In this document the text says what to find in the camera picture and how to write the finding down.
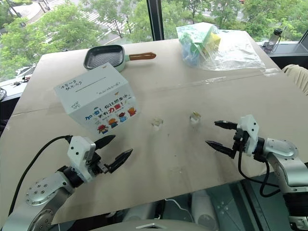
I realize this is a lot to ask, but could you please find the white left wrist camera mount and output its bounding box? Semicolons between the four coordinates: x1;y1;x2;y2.
66;136;96;182

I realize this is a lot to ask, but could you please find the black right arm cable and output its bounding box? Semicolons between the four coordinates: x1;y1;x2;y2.
237;141;282;198

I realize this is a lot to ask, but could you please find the clear plastic bag with toys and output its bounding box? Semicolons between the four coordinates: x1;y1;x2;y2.
176;22;266;71

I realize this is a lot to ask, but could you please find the green square grill pan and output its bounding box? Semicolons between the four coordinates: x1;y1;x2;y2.
83;45;157;72

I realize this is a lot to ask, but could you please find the white printed cardboard box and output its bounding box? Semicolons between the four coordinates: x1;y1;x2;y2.
54;63;141;136

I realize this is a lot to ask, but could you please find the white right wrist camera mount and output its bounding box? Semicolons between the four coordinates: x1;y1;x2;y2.
237;115;260;155

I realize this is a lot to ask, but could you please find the black window frame post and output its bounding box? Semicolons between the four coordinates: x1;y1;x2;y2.
146;0;165;41

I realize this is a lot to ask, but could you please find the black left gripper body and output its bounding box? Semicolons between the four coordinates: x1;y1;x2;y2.
84;152;112;176

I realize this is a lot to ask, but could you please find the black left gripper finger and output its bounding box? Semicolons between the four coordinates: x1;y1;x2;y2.
93;135;116;149
105;149;133;173

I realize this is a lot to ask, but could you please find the beige cardboard table cover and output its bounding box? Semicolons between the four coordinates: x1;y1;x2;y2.
0;30;308;226

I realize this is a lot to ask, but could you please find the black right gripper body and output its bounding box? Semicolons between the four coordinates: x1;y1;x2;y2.
232;128;248;153

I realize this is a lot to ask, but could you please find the beige cushion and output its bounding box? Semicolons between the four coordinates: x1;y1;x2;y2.
282;64;308;96

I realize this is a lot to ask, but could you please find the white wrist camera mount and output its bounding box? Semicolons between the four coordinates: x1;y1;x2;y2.
66;136;96;182
237;115;260;155

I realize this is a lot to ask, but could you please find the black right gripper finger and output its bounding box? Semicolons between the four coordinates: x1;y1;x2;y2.
214;120;239;131
205;141;238;159

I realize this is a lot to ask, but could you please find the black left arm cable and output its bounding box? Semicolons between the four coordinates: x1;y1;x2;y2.
8;135;73;216

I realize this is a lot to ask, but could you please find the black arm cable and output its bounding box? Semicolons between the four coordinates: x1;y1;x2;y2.
237;141;282;198
8;135;73;216

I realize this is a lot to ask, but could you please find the clear water bottle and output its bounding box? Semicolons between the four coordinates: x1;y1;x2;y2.
268;26;287;52

